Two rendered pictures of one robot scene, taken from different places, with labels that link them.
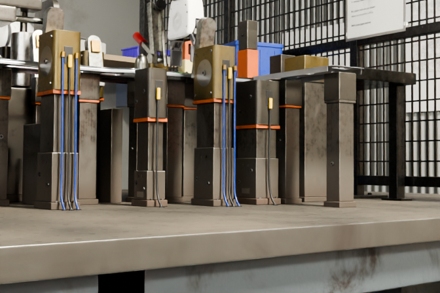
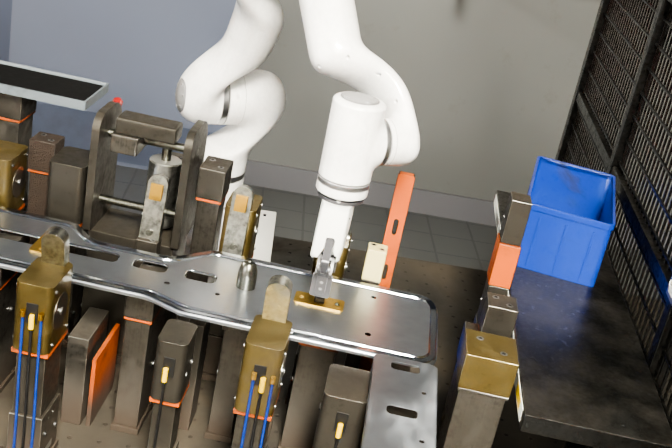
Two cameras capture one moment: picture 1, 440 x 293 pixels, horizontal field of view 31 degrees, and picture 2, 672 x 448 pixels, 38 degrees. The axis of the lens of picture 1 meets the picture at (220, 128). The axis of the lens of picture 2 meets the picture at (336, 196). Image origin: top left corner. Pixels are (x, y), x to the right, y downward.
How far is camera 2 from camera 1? 146 cm
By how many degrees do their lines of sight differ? 43
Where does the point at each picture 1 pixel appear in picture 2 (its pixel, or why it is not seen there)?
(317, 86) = (483, 401)
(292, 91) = not seen: hidden behind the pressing
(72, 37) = (38, 293)
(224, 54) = (259, 358)
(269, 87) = (344, 409)
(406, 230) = not seen: outside the picture
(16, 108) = not seen: hidden behind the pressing
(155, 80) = (164, 357)
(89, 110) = (137, 331)
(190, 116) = (308, 355)
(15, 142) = (118, 298)
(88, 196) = (126, 423)
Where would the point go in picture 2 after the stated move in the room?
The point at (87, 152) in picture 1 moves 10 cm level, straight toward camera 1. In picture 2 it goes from (130, 377) to (88, 401)
